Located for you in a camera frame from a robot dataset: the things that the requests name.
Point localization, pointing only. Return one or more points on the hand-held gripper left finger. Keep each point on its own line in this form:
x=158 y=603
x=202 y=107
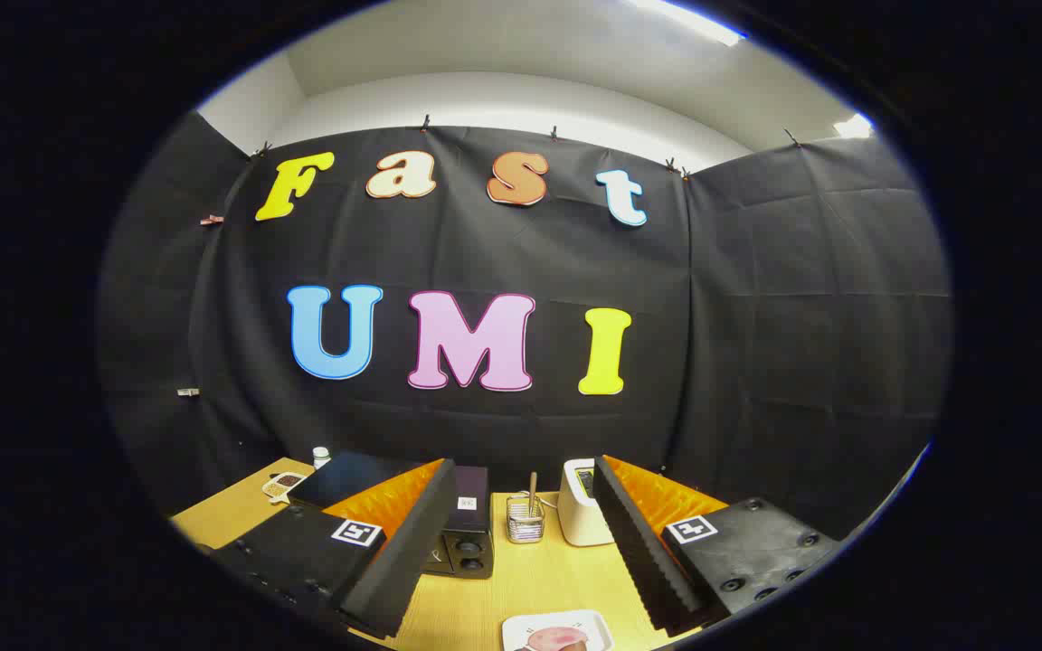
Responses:
x=412 y=551

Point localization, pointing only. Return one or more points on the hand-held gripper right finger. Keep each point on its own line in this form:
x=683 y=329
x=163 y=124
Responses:
x=634 y=542

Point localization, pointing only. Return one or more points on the black toaster oven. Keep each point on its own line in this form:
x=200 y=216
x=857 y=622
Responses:
x=478 y=535

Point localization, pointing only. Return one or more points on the pink ham slice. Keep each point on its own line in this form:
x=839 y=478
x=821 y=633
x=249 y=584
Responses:
x=550 y=638

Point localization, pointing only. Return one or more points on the white square dish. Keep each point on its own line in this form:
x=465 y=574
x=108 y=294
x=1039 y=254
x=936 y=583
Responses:
x=516 y=628

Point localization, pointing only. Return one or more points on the white toaster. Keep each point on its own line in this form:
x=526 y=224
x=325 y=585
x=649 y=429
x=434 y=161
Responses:
x=580 y=520

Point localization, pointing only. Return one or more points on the wooden stick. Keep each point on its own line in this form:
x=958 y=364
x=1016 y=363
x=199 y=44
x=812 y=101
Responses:
x=533 y=488

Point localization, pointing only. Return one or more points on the small white bottle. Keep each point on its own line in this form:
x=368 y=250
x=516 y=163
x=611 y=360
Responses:
x=322 y=458

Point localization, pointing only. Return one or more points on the small dish of seeds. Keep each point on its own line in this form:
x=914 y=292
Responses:
x=283 y=486

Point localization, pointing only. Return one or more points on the black backdrop cloth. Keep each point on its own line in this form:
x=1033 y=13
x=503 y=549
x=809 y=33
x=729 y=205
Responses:
x=756 y=344

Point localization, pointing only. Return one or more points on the small ceiling light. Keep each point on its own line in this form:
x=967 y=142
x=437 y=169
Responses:
x=853 y=127

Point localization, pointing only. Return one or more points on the long ceiling light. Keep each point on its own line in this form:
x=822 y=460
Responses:
x=693 y=23

